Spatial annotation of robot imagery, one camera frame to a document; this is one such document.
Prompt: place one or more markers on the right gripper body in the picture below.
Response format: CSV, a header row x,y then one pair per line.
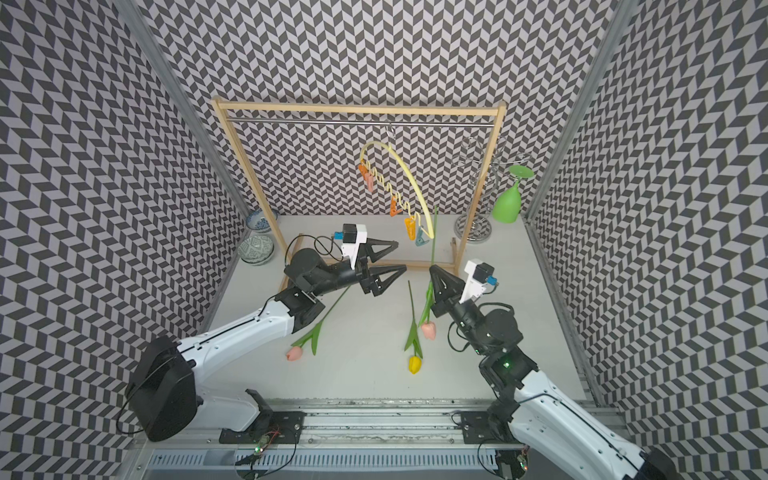
x,y
467,318

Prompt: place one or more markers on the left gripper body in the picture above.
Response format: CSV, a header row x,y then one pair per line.
x,y
339,275

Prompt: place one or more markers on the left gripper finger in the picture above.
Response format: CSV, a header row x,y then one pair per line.
x,y
380,278
373,250

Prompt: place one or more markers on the pink tulip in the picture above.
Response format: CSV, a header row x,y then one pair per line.
x,y
312,337
427,327

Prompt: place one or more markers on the yellow tulip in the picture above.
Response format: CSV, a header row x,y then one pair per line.
x,y
413,341

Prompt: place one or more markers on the yellow arched peg hanger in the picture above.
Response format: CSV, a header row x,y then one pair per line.
x,y
422,217

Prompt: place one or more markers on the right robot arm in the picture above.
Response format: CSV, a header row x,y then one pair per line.
x,y
529,407

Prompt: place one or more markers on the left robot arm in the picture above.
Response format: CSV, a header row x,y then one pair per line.
x,y
167,391

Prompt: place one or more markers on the yellow orange clothes peg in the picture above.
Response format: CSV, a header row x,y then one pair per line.
x,y
411,228

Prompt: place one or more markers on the pink clothes peg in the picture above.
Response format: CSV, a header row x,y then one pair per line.
x,y
370,181

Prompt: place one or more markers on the green patterned bowl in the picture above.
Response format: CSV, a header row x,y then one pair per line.
x,y
256,250

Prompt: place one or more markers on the blue patterned bowl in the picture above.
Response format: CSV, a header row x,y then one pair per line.
x,y
257,222

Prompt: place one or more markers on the green plastic wine glass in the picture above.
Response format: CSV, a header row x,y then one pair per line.
x,y
508,205

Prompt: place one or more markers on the metal rack rod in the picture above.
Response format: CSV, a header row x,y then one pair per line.
x,y
362,122

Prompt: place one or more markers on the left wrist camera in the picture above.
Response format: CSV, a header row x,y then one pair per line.
x,y
350,239

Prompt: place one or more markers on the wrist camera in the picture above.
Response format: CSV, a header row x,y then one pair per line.
x,y
480,278
350,239

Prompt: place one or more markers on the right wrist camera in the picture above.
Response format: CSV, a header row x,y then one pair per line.
x,y
480,278

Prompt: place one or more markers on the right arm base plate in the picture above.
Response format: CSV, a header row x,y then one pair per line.
x,y
477,427

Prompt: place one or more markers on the aluminium front rail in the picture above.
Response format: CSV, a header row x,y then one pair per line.
x,y
397,436

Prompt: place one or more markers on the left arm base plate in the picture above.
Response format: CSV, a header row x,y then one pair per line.
x,y
282,427

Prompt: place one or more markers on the wooden clothes rack frame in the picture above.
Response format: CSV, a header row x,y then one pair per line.
x,y
498,113

